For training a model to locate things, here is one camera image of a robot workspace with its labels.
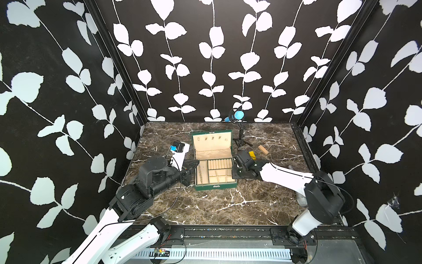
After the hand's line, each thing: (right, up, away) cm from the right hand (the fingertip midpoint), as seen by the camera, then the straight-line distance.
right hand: (231, 170), depth 89 cm
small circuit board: (-33, -32, -18) cm, 49 cm away
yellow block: (+15, +7, +14) cm, 22 cm away
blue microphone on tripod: (+2, +30, +1) cm, 30 cm away
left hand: (-15, +10, -28) cm, 34 cm away
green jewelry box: (-10, +10, +5) cm, 15 cm away
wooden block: (+23, +11, +18) cm, 31 cm away
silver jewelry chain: (-18, -2, +3) cm, 18 cm away
